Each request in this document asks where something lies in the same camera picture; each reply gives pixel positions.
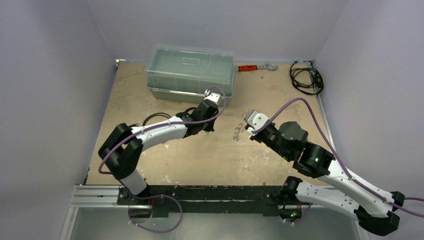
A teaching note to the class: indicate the orange handled adjustable wrench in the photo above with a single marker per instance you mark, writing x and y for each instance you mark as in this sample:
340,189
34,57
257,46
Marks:
254,67

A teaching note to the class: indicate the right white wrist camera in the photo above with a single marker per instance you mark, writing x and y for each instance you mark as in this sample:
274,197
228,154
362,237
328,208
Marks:
255,122

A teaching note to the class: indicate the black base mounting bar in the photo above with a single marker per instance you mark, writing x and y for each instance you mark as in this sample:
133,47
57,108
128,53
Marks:
267,200

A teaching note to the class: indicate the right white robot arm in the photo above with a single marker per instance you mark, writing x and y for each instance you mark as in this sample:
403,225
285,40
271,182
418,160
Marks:
291,143

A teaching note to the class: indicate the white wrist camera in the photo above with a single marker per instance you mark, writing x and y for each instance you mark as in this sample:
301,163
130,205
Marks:
255,122
211,96

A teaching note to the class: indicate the grey plastic toolbox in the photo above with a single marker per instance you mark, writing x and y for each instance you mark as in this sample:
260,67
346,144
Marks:
183,73

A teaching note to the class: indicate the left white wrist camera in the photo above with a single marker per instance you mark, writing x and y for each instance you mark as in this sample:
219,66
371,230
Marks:
211,96

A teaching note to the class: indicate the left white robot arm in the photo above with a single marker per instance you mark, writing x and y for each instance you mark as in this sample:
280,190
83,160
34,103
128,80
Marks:
121,151

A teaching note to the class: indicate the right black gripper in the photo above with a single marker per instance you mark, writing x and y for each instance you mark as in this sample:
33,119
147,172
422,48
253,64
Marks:
253,131

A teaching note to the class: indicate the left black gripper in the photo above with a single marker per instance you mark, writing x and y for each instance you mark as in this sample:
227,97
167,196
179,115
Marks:
210,127

